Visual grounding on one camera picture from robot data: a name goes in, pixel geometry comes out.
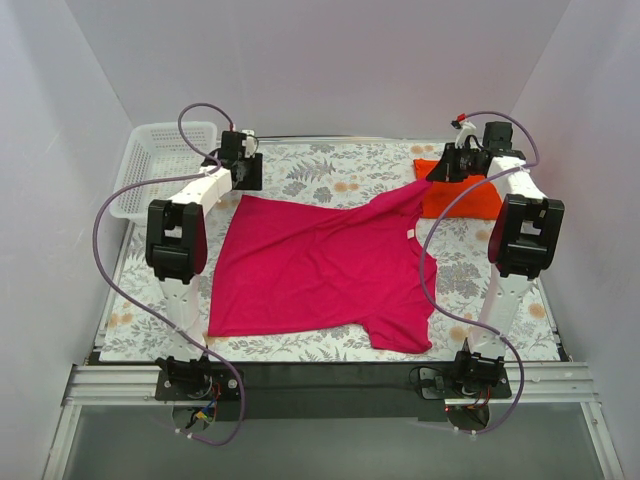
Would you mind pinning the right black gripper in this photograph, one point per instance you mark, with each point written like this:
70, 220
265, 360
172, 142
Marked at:
448, 163

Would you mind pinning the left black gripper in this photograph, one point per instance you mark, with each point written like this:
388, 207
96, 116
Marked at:
252, 173

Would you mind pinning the white plastic basket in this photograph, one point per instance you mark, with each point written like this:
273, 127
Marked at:
153, 151

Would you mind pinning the magenta t-shirt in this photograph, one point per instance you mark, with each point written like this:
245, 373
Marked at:
286, 267

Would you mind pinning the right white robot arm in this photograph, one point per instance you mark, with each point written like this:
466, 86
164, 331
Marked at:
522, 244

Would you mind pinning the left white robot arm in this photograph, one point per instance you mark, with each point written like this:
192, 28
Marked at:
177, 251

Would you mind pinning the folded orange t-shirt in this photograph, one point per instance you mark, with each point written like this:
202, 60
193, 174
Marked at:
483, 203

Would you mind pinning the floral table mat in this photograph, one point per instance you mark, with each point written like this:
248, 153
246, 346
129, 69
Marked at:
476, 306

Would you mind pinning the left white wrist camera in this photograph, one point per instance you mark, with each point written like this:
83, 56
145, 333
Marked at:
248, 143

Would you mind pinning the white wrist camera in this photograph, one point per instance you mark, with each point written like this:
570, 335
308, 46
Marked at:
248, 143
464, 128

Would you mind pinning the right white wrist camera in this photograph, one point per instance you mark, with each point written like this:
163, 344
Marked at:
464, 128

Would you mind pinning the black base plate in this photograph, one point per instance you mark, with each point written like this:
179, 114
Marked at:
320, 390

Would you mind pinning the aluminium frame rail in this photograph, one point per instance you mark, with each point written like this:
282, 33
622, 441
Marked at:
551, 427

